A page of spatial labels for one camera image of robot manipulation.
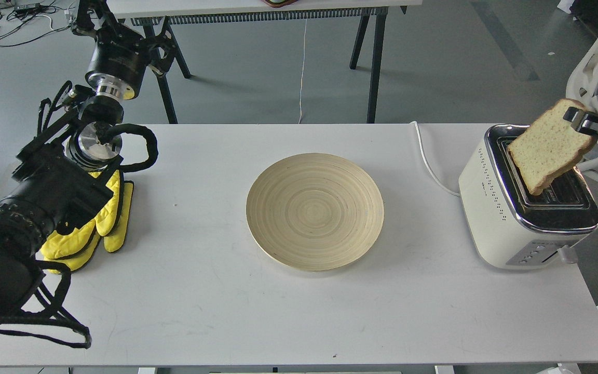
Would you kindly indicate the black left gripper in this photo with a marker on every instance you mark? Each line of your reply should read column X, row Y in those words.
column 118, row 55

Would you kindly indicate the slice of brown bread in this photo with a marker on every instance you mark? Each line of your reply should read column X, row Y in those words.
column 549, row 147

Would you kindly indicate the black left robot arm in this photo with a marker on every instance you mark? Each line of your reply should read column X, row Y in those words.
column 81, row 142

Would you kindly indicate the cream white toaster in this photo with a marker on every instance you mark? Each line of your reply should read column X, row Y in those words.
column 512, row 229

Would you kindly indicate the background table with black legs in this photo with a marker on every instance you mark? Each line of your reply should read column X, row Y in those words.
column 140, row 13

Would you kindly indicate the brown object on background table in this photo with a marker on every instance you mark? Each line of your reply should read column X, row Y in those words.
column 278, row 3

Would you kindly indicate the yellow oven mitt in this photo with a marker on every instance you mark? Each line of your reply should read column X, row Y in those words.
column 109, row 228

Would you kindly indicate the round wooden plate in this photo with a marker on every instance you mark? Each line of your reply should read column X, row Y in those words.
column 315, row 211

